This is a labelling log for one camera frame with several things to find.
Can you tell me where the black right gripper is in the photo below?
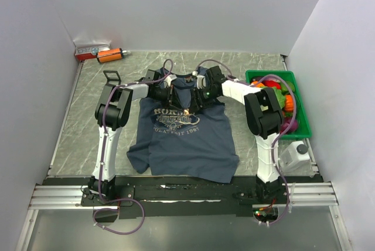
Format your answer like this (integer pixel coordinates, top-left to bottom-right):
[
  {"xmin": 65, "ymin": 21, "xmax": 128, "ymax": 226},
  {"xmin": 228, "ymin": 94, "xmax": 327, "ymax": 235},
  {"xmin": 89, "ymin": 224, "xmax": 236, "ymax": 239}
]
[{"xmin": 188, "ymin": 86, "xmax": 220, "ymax": 114}]

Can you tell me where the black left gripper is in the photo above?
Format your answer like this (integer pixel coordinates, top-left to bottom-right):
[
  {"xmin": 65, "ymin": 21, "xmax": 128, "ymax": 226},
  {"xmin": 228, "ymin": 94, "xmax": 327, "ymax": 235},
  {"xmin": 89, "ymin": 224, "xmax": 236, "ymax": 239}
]
[{"xmin": 151, "ymin": 85, "xmax": 184, "ymax": 112}]

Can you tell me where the blue sleeveless shirt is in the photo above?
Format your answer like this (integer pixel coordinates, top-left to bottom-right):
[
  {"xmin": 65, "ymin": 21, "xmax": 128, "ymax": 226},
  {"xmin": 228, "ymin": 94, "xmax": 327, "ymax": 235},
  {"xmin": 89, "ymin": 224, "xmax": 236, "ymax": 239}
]
[{"xmin": 127, "ymin": 74, "xmax": 239, "ymax": 183}]

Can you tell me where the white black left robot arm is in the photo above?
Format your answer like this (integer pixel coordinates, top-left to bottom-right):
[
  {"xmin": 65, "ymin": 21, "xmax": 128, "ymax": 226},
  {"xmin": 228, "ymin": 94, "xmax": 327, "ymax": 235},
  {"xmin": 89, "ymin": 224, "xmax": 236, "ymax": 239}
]
[{"xmin": 88, "ymin": 70, "xmax": 176, "ymax": 205}]

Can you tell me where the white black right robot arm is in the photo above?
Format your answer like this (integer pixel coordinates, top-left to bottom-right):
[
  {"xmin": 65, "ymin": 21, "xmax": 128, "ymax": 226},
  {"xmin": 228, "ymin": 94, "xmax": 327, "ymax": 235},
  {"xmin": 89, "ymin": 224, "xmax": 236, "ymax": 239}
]
[{"xmin": 189, "ymin": 66, "xmax": 284, "ymax": 203}]

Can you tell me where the orange toy fruit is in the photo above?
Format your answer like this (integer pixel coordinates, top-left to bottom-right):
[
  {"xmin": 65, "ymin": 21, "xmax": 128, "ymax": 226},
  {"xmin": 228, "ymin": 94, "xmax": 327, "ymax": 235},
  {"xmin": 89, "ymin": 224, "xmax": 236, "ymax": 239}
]
[{"xmin": 251, "ymin": 81, "xmax": 264, "ymax": 88}]

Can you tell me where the orange cylinder tool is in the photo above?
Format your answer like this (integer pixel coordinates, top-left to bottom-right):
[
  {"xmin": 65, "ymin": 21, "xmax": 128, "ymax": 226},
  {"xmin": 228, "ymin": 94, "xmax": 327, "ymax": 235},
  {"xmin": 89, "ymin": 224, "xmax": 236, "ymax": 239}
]
[{"xmin": 96, "ymin": 48, "xmax": 130, "ymax": 64}]

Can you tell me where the red toy chili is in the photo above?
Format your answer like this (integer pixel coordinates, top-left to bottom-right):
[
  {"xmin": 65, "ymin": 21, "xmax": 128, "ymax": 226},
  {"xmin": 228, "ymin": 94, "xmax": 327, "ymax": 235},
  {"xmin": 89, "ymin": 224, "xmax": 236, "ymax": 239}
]
[{"xmin": 261, "ymin": 79, "xmax": 281, "ymax": 90}]

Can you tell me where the toy lettuce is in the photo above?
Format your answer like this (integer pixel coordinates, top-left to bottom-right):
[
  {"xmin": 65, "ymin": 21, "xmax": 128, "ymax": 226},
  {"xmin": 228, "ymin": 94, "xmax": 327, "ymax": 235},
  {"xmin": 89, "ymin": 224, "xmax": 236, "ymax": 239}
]
[{"xmin": 261, "ymin": 87, "xmax": 287, "ymax": 108}]

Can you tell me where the green toy pepper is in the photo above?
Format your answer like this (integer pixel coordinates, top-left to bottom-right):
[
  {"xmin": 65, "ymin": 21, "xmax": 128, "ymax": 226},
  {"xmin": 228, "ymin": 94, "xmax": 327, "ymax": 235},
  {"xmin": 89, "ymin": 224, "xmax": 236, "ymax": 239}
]
[{"xmin": 281, "ymin": 81, "xmax": 296, "ymax": 94}]

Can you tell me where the red white cardboard box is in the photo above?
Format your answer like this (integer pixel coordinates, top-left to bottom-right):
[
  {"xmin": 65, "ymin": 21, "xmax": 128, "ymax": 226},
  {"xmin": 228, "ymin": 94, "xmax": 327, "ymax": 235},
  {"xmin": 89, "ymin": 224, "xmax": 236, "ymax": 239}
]
[{"xmin": 74, "ymin": 44, "xmax": 111, "ymax": 61}]

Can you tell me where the orange toy pumpkin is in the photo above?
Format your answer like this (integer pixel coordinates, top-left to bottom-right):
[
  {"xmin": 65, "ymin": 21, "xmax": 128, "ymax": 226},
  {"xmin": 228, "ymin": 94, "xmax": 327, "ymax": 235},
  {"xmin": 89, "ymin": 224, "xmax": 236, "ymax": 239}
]
[{"xmin": 284, "ymin": 94, "xmax": 297, "ymax": 113}]

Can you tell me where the purple toy eggplant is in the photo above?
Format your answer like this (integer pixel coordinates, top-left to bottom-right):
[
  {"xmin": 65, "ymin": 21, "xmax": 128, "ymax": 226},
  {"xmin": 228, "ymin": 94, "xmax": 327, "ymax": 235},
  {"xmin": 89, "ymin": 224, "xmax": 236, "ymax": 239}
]
[{"xmin": 281, "ymin": 117, "xmax": 299, "ymax": 133}]

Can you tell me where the green plastic bin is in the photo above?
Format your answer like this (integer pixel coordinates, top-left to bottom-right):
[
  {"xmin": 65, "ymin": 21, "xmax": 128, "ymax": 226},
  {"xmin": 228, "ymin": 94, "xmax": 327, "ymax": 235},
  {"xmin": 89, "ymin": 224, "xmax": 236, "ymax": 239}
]
[{"xmin": 245, "ymin": 70, "xmax": 312, "ymax": 140}]

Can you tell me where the white bottle grey cap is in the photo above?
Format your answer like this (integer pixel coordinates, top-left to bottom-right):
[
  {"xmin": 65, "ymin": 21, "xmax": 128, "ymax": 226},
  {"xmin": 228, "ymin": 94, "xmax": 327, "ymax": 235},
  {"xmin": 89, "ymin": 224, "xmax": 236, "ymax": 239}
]
[{"xmin": 279, "ymin": 141, "xmax": 310, "ymax": 173}]

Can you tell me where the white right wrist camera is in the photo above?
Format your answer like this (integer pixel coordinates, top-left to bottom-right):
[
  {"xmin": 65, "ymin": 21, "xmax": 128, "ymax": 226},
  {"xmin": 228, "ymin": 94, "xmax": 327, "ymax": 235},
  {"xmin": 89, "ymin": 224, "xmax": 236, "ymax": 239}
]
[{"xmin": 192, "ymin": 70, "xmax": 206, "ymax": 89}]

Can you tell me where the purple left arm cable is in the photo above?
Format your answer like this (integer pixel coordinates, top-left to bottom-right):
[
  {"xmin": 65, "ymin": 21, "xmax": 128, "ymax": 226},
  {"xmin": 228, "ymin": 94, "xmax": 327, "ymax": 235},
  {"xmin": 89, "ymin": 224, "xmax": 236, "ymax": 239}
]
[{"xmin": 93, "ymin": 58, "xmax": 174, "ymax": 236}]

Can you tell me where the black rectangular frame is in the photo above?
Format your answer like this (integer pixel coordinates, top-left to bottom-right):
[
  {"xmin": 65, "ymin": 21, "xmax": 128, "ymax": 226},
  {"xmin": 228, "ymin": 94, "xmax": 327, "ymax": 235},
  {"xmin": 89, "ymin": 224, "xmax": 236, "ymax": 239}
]
[{"xmin": 103, "ymin": 70, "xmax": 121, "ymax": 85}]

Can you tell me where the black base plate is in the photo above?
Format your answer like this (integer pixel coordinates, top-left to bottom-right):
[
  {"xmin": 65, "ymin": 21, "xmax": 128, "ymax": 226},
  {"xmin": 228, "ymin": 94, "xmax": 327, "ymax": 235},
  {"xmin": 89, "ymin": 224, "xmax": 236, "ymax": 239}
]
[{"xmin": 41, "ymin": 176, "xmax": 323, "ymax": 222}]

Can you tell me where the aluminium frame rail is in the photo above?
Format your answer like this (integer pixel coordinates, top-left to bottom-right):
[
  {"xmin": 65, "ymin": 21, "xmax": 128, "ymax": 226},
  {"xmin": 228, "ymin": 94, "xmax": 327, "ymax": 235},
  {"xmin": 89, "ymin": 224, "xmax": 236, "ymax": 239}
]
[{"xmin": 28, "ymin": 183, "xmax": 339, "ymax": 210}]

